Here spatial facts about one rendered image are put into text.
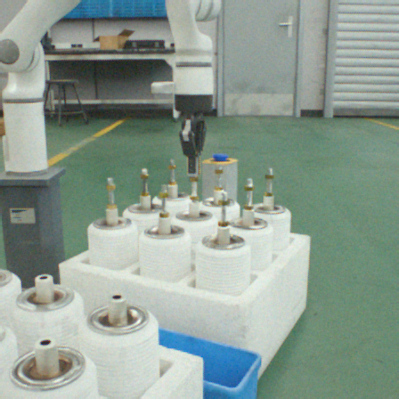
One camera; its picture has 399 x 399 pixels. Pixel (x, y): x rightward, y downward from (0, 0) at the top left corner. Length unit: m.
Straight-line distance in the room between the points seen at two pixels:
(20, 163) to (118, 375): 0.73
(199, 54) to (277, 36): 5.22
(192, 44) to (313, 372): 0.64
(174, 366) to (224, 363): 0.19
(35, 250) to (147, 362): 0.70
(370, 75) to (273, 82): 1.15
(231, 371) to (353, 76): 5.61
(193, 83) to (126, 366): 0.54
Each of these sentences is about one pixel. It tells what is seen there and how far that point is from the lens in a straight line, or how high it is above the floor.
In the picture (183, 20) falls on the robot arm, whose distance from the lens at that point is 0.94.
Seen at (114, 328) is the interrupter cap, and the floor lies 0.25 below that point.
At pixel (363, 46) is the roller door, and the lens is 6.29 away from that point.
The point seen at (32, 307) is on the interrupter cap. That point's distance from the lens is 0.66.
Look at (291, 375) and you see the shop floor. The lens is 0.97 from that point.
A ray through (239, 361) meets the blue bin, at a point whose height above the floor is 0.10.
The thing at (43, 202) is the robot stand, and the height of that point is 0.24.
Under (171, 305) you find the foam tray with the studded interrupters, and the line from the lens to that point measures 0.87.
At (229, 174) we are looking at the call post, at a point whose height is 0.29.
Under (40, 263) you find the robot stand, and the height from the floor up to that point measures 0.09.
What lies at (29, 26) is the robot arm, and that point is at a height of 0.64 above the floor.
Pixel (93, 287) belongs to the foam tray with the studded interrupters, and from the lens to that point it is 0.96.
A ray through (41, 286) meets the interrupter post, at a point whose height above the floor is 0.27.
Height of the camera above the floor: 0.54
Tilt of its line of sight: 15 degrees down
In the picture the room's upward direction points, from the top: straight up
